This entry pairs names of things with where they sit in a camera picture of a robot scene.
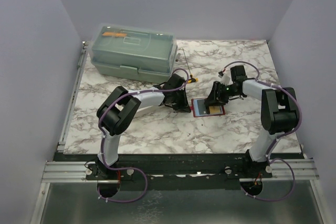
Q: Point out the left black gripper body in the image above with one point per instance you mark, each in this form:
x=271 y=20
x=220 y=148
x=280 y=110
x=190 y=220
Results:
x=176 y=96

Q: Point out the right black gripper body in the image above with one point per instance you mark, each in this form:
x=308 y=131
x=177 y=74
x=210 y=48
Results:
x=224 y=92

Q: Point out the gold credit card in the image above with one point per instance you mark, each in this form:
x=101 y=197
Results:
x=216 y=110

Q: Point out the credit card with magnetic stripe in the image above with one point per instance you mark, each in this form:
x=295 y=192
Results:
x=199 y=107

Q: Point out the red leather card holder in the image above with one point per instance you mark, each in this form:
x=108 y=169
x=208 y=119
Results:
x=192 y=108

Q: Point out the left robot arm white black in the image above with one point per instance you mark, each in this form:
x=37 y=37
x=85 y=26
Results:
x=112 y=126

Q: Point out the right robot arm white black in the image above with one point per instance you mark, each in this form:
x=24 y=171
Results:
x=280 y=114

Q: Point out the white rectangular plastic tray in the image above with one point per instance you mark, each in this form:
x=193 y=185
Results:
x=147 y=108

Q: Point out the green plastic toolbox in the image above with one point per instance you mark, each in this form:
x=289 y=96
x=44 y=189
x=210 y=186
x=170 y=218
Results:
x=143 y=55

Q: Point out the orange tool inside toolbox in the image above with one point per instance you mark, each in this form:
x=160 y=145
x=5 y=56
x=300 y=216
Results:
x=114 y=34

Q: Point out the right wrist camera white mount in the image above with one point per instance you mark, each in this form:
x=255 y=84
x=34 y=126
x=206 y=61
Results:
x=224 y=78

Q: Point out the yellow black T-handle hex key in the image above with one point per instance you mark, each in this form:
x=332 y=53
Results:
x=191 y=78

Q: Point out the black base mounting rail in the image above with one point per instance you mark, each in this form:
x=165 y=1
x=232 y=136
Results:
x=170 y=171

